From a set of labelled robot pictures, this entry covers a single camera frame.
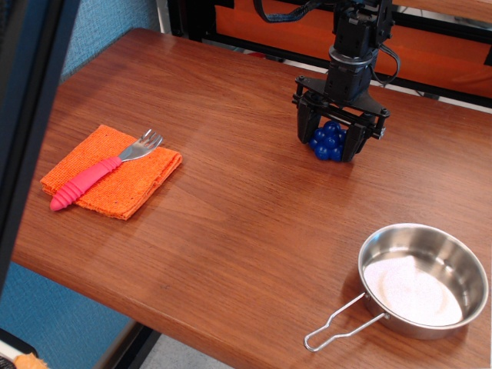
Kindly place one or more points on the orange object bottom corner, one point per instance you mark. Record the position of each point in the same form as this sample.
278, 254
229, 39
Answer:
29, 361

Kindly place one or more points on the stainless steel pot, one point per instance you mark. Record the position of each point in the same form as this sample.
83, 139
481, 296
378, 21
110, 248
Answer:
417, 281

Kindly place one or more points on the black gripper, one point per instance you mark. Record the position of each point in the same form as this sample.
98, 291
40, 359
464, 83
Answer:
342, 95

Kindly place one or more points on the blue toy grape cluster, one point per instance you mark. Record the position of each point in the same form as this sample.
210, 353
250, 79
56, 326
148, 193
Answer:
327, 142

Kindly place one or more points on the pink handled fork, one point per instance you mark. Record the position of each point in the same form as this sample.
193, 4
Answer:
73, 189

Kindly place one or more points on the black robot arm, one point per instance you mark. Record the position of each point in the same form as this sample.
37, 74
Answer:
360, 28

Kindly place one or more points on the orange folded cloth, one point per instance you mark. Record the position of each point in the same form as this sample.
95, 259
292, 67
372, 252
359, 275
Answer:
122, 192

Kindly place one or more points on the orange panel black frame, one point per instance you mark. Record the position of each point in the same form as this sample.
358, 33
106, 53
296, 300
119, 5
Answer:
444, 46

